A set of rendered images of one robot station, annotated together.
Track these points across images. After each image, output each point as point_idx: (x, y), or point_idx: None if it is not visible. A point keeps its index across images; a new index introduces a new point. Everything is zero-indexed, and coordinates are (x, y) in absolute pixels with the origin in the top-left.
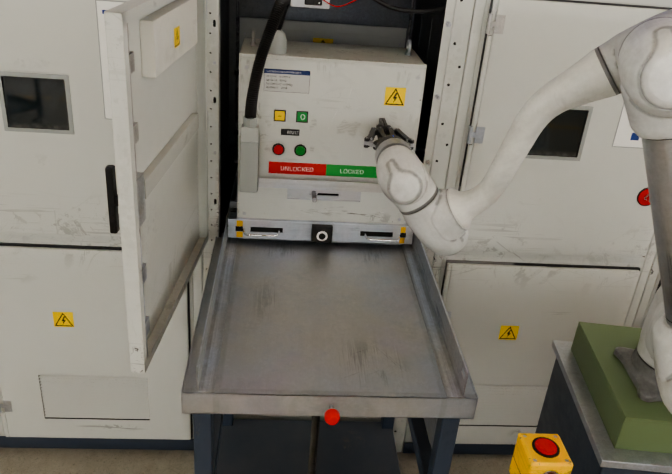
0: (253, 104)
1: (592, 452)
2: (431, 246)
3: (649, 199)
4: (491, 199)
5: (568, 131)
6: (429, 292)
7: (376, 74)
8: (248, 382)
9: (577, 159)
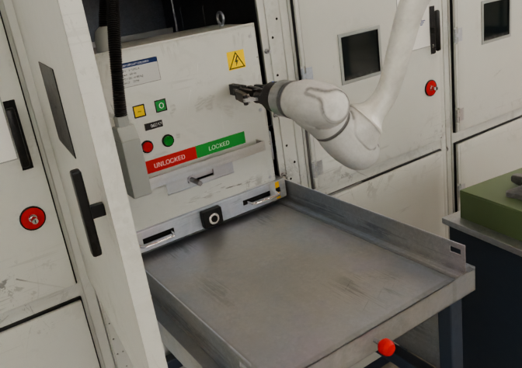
0: (123, 99)
1: None
2: (357, 161)
3: (435, 88)
4: (395, 96)
5: (368, 51)
6: (344, 218)
7: (215, 43)
8: (290, 360)
9: (381, 72)
